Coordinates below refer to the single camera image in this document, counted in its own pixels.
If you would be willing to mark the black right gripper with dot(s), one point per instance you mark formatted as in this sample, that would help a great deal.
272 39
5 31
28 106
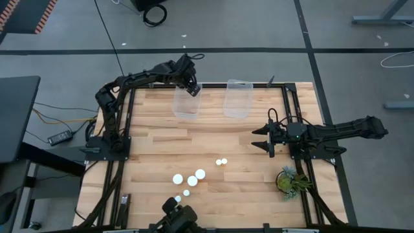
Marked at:
278 134

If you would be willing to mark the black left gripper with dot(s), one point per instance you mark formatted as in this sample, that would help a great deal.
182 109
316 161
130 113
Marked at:
186 71

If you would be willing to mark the small orange pill bottle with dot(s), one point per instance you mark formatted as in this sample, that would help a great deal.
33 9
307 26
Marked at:
224 160

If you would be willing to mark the small yellow pill bottle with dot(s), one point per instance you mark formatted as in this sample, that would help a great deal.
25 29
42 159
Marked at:
219 162
178 198
186 193

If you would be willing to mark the large orange pill bottle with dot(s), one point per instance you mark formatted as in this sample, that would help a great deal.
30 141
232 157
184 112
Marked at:
200 174
177 179
192 181

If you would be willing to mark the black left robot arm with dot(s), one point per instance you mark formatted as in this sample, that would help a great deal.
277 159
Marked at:
111 106

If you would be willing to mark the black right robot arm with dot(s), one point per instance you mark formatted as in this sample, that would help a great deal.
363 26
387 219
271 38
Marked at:
349 127

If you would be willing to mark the clear plastic bin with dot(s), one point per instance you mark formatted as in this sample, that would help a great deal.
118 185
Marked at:
184 110
237 103

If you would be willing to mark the potted green succulent plant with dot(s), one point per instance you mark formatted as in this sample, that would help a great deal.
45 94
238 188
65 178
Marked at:
286 182

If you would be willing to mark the black box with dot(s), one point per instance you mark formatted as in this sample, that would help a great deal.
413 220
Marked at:
145 4

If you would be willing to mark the silver aluminium extrusion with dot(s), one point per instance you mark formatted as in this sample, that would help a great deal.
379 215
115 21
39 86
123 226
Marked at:
121 231
300 231

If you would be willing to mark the grey desk foot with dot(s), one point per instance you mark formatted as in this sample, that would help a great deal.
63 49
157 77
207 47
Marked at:
401 105

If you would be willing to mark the black rectangular device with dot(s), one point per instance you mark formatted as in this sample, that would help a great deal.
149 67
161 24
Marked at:
124 199

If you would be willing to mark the black power adapter brick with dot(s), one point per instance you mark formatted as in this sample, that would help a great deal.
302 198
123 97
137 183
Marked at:
59 138

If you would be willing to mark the grey desk leg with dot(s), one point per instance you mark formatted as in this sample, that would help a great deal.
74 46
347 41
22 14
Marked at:
372 20

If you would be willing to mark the black desk crossbar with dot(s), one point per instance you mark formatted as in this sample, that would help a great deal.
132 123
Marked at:
48 157

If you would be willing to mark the black mat with orange stripes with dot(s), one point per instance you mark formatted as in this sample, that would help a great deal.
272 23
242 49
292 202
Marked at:
22 16

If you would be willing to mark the black monitor edge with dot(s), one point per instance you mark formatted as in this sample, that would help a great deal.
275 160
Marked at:
16 119

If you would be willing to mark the black caster wheel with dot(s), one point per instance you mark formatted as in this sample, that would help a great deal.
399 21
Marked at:
34 225

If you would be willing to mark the black rounded object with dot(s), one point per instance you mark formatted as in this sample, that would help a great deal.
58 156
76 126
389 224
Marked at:
6 207

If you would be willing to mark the black aluminium table frame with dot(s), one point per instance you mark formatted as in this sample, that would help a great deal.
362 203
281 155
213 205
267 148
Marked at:
211 85

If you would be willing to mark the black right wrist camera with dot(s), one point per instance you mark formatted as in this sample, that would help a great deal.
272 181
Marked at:
296 129

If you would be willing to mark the black frame clip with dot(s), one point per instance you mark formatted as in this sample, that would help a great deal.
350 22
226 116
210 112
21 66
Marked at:
271 81

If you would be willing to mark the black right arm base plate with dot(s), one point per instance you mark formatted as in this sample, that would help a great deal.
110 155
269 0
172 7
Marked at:
336 150

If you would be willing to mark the black frame bracket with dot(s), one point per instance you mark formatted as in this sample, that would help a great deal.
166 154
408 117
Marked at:
266 227

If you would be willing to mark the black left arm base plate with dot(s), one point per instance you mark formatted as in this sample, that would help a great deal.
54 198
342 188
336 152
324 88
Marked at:
124 156

